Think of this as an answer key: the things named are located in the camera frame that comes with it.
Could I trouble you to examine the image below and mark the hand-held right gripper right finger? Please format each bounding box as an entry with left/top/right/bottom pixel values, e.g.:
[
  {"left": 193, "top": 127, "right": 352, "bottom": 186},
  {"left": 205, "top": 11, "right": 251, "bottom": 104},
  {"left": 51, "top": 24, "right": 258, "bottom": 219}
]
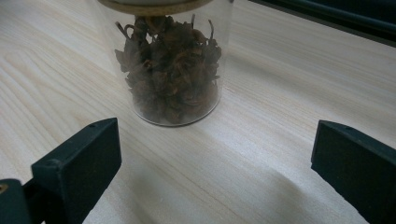
[{"left": 311, "top": 119, "right": 396, "bottom": 224}]

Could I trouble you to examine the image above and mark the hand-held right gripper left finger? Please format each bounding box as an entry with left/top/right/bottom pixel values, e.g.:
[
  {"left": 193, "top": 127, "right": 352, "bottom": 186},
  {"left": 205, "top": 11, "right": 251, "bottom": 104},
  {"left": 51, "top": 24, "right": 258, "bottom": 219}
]
[{"left": 31, "top": 117, "right": 122, "bottom": 224}]

